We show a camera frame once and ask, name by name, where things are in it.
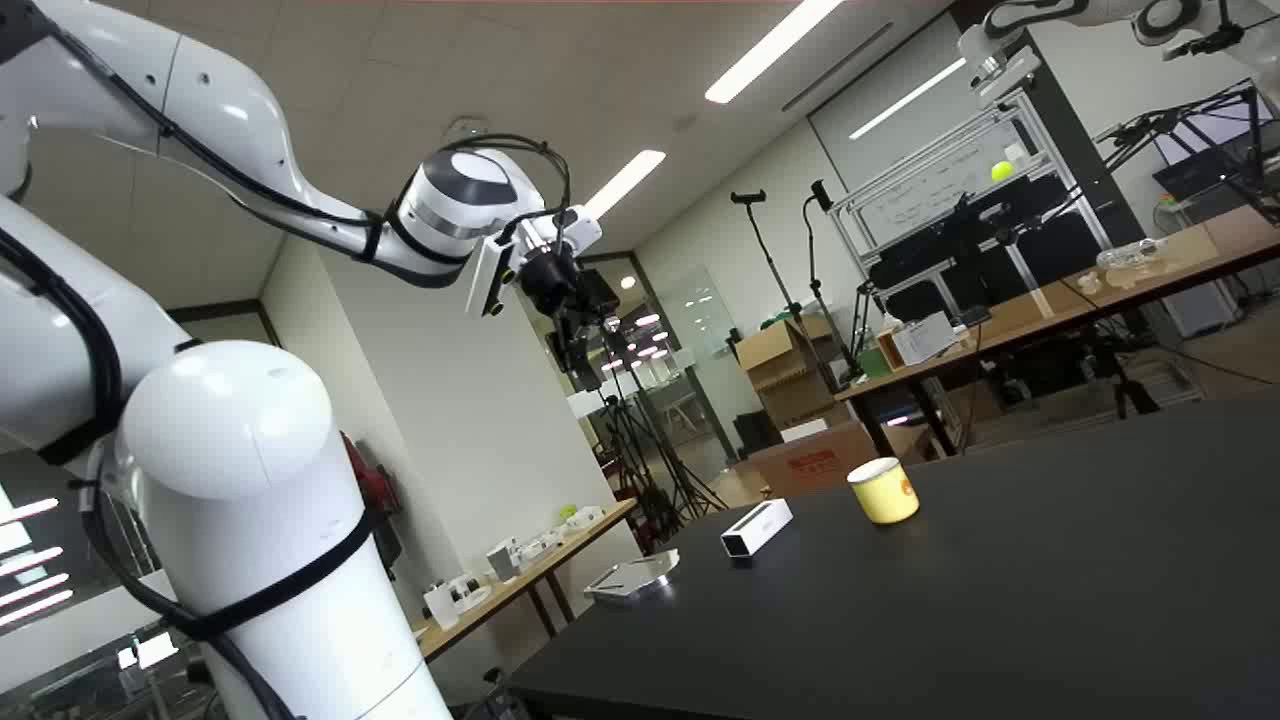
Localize narrow wooden side table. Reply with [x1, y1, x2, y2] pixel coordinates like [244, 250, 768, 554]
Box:
[410, 495, 642, 669]

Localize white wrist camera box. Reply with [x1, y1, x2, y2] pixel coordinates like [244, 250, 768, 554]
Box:
[464, 235, 518, 324]

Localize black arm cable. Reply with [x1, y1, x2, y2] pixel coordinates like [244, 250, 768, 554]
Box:
[0, 0, 575, 720]

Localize brown cardboard box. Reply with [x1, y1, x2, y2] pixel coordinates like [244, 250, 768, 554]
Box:
[740, 417, 880, 503]

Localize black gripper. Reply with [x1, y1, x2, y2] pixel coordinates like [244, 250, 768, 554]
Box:
[516, 245, 626, 355]

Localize yellow enamel mug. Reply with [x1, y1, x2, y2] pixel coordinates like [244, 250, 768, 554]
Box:
[845, 453, 924, 533]

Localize long ceiling light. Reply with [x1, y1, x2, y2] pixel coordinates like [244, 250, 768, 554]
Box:
[849, 57, 970, 145]
[580, 147, 670, 225]
[699, 0, 849, 107]

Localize white robot arm black cables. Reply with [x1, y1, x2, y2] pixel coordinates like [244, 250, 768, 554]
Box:
[976, 0, 1280, 62]

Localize black stand with camera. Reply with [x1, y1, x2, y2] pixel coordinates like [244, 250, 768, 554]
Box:
[796, 176, 863, 355]

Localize black monitor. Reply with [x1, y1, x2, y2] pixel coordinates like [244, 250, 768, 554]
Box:
[1015, 212, 1105, 292]
[871, 225, 993, 324]

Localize long wooden desk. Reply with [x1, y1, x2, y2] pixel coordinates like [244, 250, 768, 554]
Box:
[830, 197, 1280, 463]

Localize black tripod cluster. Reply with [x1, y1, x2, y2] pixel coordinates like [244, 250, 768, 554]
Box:
[582, 384, 731, 534]

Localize white rectangular box device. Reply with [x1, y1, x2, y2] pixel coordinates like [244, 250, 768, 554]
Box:
[717, 495, 796, 564]

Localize small white boxes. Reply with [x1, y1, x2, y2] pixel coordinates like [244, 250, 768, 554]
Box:
[420, 570, 490, 632]

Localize stacked cardboard boxes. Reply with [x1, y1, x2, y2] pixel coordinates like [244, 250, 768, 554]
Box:
[731, 316, 841, 432]

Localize white flat tray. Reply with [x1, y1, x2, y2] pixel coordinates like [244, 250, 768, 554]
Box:
[580, 547, 683, 613]

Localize red fire extinguisher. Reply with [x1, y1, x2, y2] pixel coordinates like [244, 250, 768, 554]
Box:
[338, 432, 403, 577]

